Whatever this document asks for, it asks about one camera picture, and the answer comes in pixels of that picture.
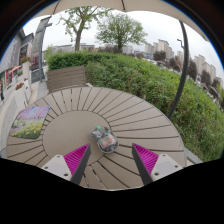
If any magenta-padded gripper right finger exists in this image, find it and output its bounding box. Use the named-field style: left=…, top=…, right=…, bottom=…
left=131, top=142, right=184, bottom=186

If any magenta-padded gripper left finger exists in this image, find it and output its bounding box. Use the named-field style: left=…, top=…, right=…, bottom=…
left=41, top=143, right=92, bottom=186

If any transparent computer mouse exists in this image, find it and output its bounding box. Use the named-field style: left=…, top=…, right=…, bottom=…
left=90, top=125, right=119, bottom=154

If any green hedge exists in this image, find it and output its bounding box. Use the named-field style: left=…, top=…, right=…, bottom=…
left=46, top=51, right=224, bottom=163

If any brown slatted chair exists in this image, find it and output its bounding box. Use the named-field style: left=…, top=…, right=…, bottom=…
left=46, top=65, right=88, bottom=94

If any white planter with flowers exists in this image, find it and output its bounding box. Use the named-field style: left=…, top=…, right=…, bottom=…
left=13, top=82, right=33, bottom=111

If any dark curved umbrella pole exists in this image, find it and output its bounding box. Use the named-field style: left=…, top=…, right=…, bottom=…
left=166, top=20, right=190, bottom=120

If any grey sign pillar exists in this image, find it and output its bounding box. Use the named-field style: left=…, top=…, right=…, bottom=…
left=31, top=16, right=53, bottom=83

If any tree with bare trunk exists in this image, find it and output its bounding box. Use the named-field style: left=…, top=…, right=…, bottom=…
left=56, top=6, right=111, bottom=53

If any round leafy tree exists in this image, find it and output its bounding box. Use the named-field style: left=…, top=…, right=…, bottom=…
left=95, top=13, right=148, bottom=54

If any beige umbrella canopy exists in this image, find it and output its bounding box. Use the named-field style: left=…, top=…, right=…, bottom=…
left=33, top=0, right=209, bottom=43

